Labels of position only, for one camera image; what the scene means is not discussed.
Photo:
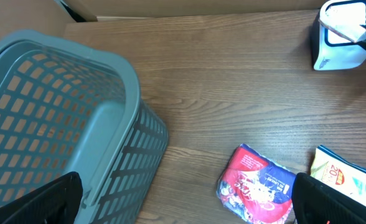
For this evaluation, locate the white barcode scanner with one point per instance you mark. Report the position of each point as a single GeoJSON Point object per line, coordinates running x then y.
{"type": "Point", "coordinates": [330, 51]}

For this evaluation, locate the yellow snack bag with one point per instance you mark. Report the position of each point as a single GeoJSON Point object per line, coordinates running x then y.
{"type": "Point", "coordinates": [343, 176]}

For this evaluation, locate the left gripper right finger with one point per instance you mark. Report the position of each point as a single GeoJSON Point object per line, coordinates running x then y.
{"type": "Point", "coordinates": [318, 203]}

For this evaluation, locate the orange Kleenex tissue pack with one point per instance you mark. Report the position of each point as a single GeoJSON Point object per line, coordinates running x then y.
{"type": "Point", "coordinates": [350, 30]}

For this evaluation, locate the grey plastic basket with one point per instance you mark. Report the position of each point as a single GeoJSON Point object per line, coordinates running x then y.
{"type": "Point", "coordinates": [65, 107]}

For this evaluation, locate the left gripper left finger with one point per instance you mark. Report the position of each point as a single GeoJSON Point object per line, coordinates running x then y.
{"type": "Point", "coordinates": [55, 202]}

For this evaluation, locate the red purple pad pack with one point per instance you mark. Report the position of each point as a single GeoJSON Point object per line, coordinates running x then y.
{"type": "Point", "coordinates": [255, 188]}

